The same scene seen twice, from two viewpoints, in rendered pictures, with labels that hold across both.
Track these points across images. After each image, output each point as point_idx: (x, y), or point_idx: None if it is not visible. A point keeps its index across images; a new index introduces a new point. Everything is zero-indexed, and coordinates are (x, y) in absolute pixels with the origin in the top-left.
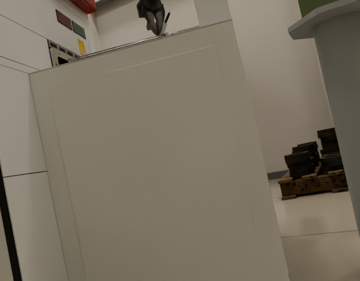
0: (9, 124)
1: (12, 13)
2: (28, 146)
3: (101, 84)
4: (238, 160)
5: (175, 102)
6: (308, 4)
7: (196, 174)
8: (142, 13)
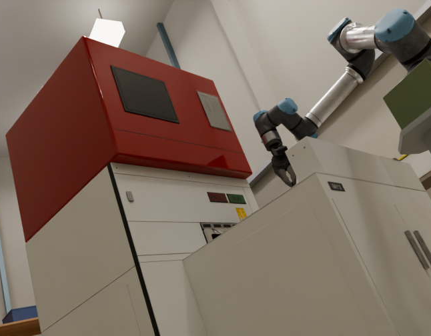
0: (167, 307)
1: (163, 215)
2: (187, 323)
3: (231, 256)
4: (355, 305)
5: (289, 259)
6: (406, 122)
7: (323, 325)
8: (274, 172)
